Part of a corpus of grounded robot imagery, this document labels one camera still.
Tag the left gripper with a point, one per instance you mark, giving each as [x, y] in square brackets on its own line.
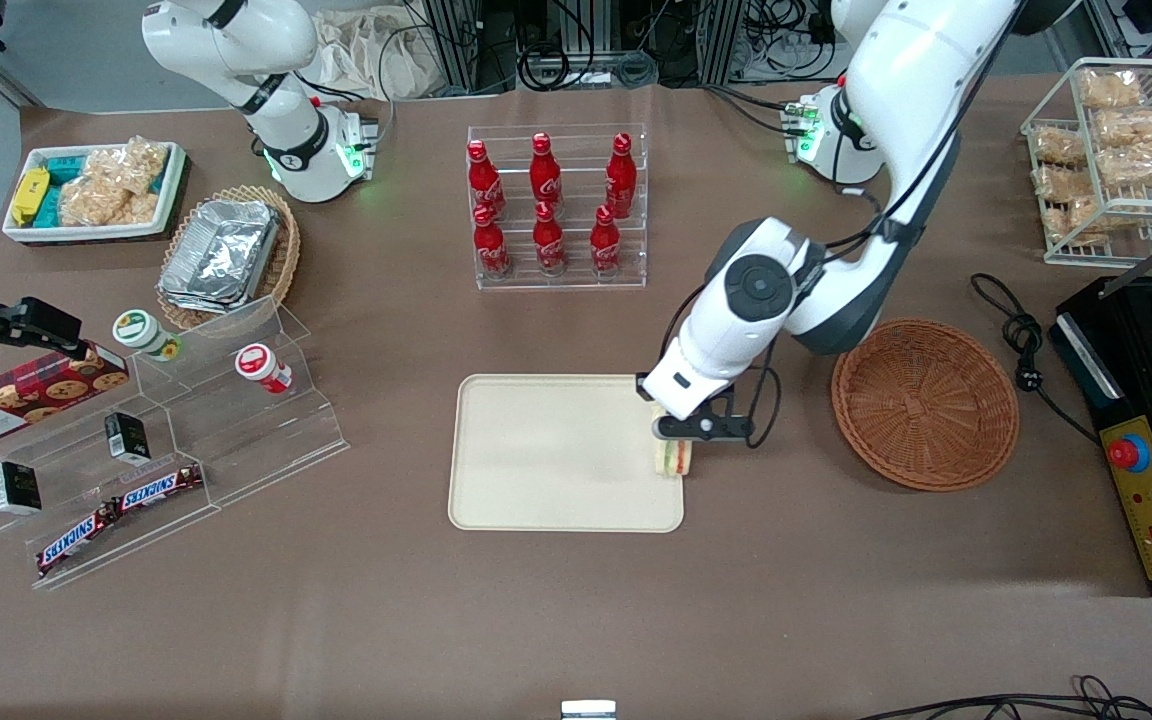
[641, 387]

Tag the sandwich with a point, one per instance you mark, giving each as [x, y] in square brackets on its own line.
[676, 460]

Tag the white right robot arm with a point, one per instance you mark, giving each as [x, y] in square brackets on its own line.
[236, 40]

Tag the cream plastic tray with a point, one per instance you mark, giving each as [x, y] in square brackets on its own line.
[556, 450]

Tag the round brown wicker basket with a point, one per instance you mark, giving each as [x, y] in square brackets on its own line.
[926, 405]

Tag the foil containers in wicker basket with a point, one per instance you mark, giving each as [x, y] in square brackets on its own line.
[283, 260]

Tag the red cookie box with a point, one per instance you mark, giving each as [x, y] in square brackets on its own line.
[26, 400]

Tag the white cup with green lid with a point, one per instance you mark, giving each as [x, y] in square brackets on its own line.
[141, 332]

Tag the white rectangular snack bin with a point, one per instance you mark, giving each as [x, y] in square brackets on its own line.
[86, 235]

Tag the teal snack packet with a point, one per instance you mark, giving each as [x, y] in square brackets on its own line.
[48, 207]
[66, 168]

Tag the yellow snack packet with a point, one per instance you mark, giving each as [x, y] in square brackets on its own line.
[29, 195]

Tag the bagged rice cracker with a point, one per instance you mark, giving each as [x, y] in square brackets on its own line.
[101, 203]
[141, 160]

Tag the small black box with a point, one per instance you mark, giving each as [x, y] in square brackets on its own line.
[16, 487]
[126, 438]

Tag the clear acrylic bottle rack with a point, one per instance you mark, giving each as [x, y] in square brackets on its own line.
[636, 280]

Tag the stacked foil trays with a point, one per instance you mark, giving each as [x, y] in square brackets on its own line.
[221, 255]

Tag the snickers bar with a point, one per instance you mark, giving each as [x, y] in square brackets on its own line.
[76, 540]
[158, 488]

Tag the red cola bottle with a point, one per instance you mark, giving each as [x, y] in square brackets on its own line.
[484, 185]
[604, 245]
[545, 178]
[491, 245]
[548, 243]
[621, 180]

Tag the white cup with red lid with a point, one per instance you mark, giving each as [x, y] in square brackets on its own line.
[258, 365]

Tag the clear acrylic stepped shelf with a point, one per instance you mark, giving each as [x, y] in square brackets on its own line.
[266, 440]

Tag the small silver object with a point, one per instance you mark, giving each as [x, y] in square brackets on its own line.
[588, 710]

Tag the beige cloth bag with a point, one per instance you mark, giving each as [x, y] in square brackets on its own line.
[366, 50]

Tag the red emergency stop button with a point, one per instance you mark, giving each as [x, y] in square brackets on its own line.
[1124, 453]

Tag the black appliance with yellow panel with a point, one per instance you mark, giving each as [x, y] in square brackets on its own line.
[1116, 330]

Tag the bagged pastry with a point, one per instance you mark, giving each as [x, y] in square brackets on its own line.
[1056, 145]
[1136, 127]
[1081, 218]
[1061, 185]
[1141, 165]
[1111, 88]

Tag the aluminium profile frame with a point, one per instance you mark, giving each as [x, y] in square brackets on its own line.
[451, 40]

